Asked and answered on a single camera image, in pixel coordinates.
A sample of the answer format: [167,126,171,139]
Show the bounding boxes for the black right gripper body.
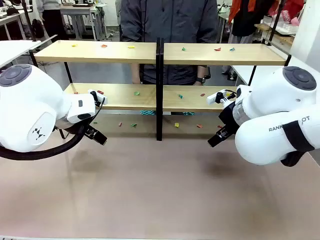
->
[218,102,241,136]

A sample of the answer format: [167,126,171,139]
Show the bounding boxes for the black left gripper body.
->
[83,123,100,140]

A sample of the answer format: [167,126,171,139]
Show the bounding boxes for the person's left forearm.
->
[196,65,209,79]

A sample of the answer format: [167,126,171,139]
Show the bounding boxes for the person's right hand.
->
[131,63,142,85]

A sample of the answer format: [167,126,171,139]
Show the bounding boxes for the white side table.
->
[0,39,59,69]
[229,56,320,87]

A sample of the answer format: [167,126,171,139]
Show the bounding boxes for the wooden top background table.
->
[254,14,300,47]

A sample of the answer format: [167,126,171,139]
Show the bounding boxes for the person in orange black jacket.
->
[227,0,277,46]

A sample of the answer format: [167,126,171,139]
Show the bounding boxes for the black stand pole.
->
[20,0,42,43]
[261,0,286,46]

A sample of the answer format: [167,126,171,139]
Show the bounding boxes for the person in grey jacket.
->
[119,0,219,86]

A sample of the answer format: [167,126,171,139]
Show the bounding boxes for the black backpack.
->
[31,18,45,39]

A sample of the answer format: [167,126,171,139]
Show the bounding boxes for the background person dark trousers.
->
[36,0,64,41]

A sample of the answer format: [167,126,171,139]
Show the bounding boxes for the white background desk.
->
[59,3,106,41]

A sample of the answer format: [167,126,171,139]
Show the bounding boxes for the grey background desk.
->
[0,9,23,41]

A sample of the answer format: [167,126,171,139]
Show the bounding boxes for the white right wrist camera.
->
[206,90,235,105]

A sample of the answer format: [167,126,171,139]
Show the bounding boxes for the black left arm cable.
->
[0,96,106,161]

